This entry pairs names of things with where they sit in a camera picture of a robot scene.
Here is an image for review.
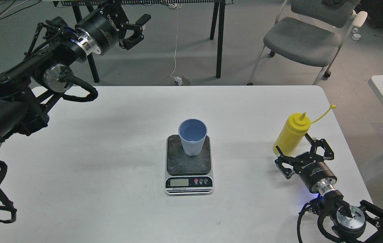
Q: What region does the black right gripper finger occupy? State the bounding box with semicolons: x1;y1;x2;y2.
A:
305;133;335;162
274;145;300;179

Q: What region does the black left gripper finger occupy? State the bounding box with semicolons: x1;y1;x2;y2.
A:
119;14;151;50
99;0;124;16

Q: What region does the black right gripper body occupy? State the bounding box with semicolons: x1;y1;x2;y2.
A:
293;154;337;194

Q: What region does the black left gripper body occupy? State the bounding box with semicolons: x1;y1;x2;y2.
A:
76;5;125;55

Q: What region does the yellow squeeze bottle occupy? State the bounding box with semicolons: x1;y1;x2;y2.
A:
273;105;336;156

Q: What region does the blue ribbed plastic cup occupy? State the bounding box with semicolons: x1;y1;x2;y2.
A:
178;118;207;156

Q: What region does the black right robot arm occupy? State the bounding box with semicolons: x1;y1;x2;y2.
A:
275;134;383;243

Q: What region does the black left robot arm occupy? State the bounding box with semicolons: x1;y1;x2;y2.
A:
0;0;151;224

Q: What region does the digital kitchen scale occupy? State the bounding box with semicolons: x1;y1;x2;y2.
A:
164;134;214;196

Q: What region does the grey office chair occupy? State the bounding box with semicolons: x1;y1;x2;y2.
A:
262;0;368;85

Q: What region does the white charger cable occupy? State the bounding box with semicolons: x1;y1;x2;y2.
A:
168;3;183;84

